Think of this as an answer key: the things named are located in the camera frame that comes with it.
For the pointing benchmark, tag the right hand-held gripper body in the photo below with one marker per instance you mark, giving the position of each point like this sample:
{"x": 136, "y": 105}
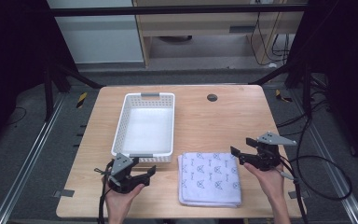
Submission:
{"x": 265, "y": 154}

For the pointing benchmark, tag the black metal frame stand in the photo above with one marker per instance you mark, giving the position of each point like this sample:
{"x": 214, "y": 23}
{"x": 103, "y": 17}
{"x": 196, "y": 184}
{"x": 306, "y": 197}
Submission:
{"x": 306, "y": 90}
{"x": 49, "y": 93}

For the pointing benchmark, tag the light purple patterned towel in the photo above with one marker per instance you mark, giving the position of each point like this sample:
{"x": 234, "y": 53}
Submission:
{"x": 209, "y": 179}

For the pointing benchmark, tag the white cabinet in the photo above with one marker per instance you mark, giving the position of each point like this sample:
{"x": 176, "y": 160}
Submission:
{"x": 99, "y": 37}

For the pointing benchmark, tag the light wooden desk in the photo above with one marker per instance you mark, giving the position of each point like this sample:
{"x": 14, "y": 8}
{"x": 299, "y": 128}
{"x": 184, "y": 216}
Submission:
{"x": 199, "y": 28}

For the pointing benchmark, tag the grey tape strip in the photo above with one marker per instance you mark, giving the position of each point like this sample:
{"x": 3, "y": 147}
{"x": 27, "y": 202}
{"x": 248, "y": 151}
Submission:
{"x": 63, "y": 193}
{"x": 301, "y": 194}

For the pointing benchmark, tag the white perforated plastic basket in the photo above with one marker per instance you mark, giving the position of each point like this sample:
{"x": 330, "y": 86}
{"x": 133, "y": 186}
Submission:
{"x": 146, "y": 130}

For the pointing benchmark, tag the aluminium floor rail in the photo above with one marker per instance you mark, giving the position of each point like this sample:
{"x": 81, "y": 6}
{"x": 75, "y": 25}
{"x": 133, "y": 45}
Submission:
{"x": 335, "y": 174}
{"x": 28, "y": 161}

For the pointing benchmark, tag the round grey table grommet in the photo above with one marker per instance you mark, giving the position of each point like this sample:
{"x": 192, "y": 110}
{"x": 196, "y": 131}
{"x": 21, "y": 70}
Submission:
{"x": 212, "y": 97}

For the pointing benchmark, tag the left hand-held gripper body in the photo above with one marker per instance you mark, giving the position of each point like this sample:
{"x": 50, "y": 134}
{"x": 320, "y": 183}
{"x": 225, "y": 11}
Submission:
{"x": 119, "y": 165}

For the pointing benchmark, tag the person's left hand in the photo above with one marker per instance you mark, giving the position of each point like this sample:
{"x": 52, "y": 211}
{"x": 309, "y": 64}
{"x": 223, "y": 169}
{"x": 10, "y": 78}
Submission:
{"x": 121, "y": 200}

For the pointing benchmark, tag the yellow black hazard tape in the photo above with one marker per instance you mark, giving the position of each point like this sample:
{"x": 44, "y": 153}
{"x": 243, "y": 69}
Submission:
{"x": 81, "y": 100}
{"x": 282, "y": 96}

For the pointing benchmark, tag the black horizontal frame bar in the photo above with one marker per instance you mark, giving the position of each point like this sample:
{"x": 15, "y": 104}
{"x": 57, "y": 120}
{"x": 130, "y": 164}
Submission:
{"x": 174, "y": 10}

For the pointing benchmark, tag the person's right hand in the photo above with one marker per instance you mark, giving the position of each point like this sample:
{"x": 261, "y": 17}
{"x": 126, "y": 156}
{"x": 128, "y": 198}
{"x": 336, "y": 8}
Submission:
{"x": 268, "y": 182}

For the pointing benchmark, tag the black curtain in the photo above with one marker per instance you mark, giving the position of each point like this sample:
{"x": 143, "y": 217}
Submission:
{"x": 345, "y": 62}
{"x": 12, "y": 56}

